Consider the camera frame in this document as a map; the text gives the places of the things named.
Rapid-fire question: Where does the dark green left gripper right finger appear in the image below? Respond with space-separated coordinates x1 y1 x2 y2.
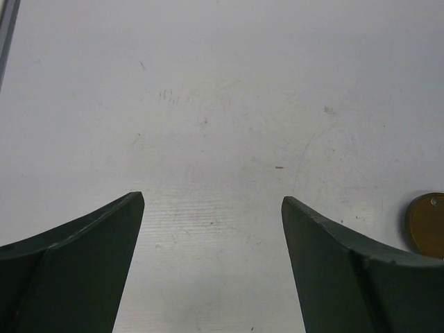
282 196 443 332

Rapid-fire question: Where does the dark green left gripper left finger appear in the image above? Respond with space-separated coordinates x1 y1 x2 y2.
1 191 144 332

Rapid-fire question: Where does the brown wooden oval tray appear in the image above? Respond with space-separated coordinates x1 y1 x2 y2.
405 192 444 259

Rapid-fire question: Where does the aluminium table edge rail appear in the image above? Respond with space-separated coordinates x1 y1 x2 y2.
0 0 21 85

